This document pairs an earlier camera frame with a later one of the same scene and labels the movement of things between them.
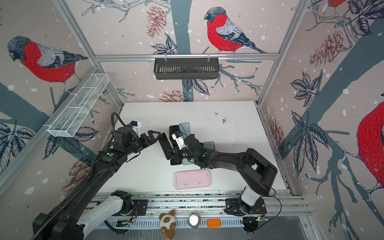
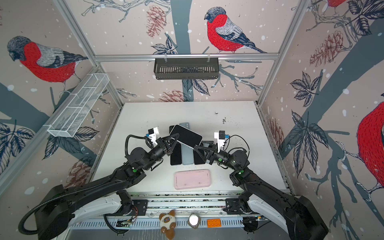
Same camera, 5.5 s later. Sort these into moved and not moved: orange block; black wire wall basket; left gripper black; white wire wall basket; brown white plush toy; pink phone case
Moved: left gripper black
Not moved: black wire wall basket; white wire wall basket; pink phone case; brown white plush toy; orange block
